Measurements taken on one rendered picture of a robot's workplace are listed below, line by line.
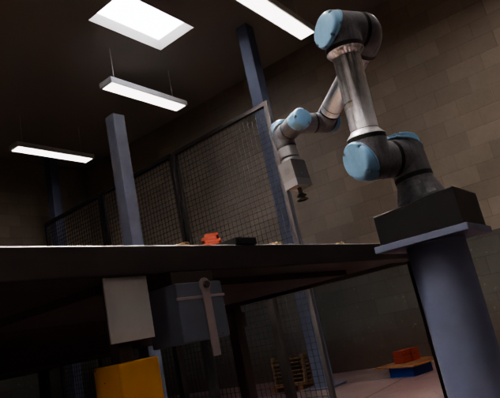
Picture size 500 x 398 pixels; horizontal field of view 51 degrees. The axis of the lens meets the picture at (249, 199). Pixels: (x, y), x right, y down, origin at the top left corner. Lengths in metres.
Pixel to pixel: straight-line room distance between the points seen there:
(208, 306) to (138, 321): 0.16
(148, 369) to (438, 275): 0.88
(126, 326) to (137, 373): 0.09
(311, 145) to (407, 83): 1.50
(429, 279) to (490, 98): 5.07
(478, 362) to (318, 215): 5.66
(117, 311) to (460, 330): 0.94
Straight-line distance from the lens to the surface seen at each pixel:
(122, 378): 0.97
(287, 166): 1.92
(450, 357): 1.58
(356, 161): 1.56
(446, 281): 1.56
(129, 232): 3.64
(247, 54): 6.72
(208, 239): 2.58
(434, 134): 6.61
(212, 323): 1.12
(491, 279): 6.33
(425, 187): 1.62
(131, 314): 1.03
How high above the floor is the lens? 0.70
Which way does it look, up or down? 14 degrees up
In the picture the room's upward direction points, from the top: 12 degrees counter-clockwise
